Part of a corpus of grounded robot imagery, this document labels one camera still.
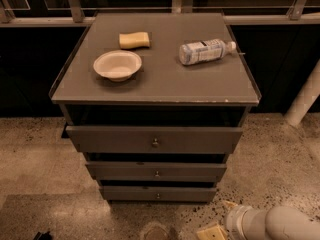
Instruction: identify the white pole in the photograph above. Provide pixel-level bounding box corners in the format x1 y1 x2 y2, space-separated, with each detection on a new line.
284 59 320 126

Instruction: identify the white paper bowl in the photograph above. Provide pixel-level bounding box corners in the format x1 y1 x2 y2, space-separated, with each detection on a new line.
93 50 142 82

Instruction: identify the grey drawer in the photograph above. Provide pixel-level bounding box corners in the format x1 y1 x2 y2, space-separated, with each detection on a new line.
86 161 226 182
66 126 242 154
100 186 216 202

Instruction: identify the black object on floor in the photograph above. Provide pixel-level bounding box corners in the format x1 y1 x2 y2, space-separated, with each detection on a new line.
33 231 53 240

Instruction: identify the clear plastic water bottle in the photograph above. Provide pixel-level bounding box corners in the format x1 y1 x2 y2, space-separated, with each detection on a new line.
179 39 237 66

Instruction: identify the metal window railing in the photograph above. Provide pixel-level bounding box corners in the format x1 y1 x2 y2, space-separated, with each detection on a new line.
0 0 320 27

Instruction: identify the grey drawer cabinet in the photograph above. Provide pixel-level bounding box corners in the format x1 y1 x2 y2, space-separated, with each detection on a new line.
50 14 261 190

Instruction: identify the yellow sponge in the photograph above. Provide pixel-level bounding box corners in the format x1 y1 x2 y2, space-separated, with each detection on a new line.
119 32 150 49

